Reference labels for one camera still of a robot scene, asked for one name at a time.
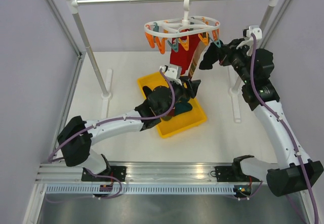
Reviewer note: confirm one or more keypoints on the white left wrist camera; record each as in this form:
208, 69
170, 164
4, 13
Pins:
172, 73

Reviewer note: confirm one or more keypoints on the red sock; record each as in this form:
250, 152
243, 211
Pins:
183, 58

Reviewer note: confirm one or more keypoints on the striped beige maroon sock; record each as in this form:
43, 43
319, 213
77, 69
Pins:
195, 58

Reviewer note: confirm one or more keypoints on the white slotted cable duct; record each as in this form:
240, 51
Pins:
141, 189

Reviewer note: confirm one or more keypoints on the silver clothes rack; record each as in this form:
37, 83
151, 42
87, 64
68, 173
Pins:
105, 83

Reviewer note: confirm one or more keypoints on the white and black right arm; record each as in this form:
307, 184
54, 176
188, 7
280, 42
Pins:
294, 167

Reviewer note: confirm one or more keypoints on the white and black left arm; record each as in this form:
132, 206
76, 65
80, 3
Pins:
78, 136

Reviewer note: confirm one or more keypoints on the yellow plastic tray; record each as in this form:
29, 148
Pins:
180, 122

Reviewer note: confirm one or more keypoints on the white round clip hanger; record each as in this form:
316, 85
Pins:
177, 31

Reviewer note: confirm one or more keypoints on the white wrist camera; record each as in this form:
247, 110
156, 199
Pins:
252, 36
172, 73

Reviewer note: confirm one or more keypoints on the black sock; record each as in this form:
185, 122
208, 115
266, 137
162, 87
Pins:
147, 91
211, 56

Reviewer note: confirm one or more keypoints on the dark teal sock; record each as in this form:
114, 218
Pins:
182, 106

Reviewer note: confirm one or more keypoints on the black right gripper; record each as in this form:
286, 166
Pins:
229, 50

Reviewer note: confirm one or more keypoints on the aluminium table edge rail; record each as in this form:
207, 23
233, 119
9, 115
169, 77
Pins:
144, 173

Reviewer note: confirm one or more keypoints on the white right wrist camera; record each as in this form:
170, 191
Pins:
252, 36

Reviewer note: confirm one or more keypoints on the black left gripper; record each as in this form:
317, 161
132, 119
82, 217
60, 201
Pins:
193, 87

